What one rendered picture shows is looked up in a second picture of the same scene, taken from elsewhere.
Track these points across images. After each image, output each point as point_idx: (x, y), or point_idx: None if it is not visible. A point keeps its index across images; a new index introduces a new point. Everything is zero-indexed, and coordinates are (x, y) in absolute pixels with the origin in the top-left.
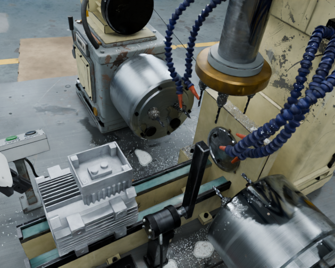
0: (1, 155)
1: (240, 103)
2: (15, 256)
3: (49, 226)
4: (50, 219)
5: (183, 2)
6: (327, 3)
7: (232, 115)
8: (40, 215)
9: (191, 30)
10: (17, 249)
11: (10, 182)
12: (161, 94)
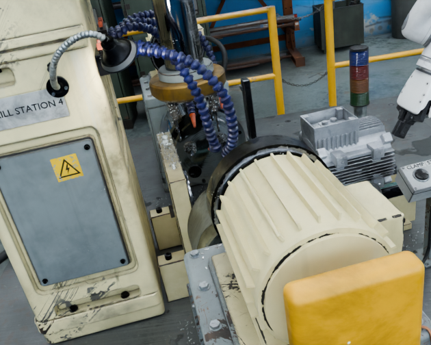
0: (415, 106)
1: (137, 199)
2: (422, 215)
3: (384, 185)
4: (365, 116)
5: (206, 68)
6: (94, 26)
7: (176, 154)
8: (412, 244)
9: (202, 95)
10: (423, 220)
11: (397, 99)
12: None
